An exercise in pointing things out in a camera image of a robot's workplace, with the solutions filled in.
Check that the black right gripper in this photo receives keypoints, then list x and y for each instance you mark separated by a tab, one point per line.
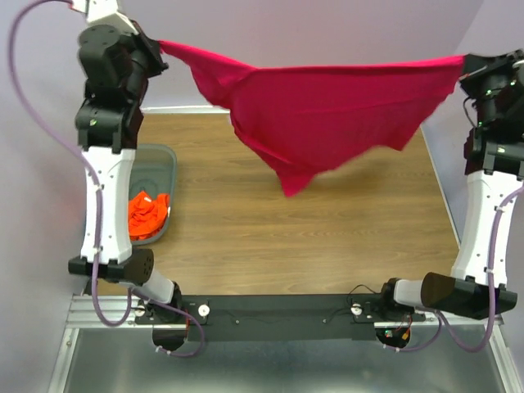
477	67

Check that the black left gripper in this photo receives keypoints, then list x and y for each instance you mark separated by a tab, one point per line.
150	47

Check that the pink t-shirt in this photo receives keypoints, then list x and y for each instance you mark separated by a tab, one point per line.
306	120

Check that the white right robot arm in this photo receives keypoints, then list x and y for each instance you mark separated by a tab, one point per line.
477	284

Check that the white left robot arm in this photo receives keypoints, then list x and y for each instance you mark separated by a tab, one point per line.
117	68

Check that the clear plastic bin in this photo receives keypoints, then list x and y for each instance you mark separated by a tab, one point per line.
151	168

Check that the orange t-shirt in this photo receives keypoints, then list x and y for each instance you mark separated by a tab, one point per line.
147	216

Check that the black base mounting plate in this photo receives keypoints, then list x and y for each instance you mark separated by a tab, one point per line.
358	317

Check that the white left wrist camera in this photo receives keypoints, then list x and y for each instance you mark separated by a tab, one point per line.
104	12

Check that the aluminium front frame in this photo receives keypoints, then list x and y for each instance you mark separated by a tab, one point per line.
302	343

